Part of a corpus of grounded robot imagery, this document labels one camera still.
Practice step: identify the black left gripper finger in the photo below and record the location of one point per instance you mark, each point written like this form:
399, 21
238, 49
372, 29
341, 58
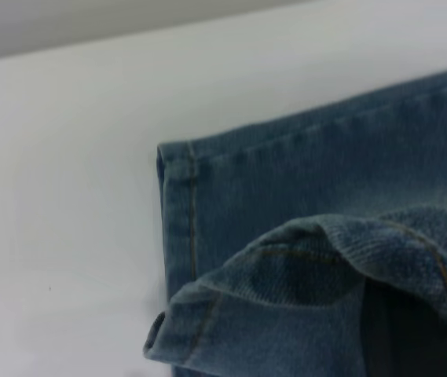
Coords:
404, 341

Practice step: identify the blue denim shorts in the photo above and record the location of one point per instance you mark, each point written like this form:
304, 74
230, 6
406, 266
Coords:
286, 176

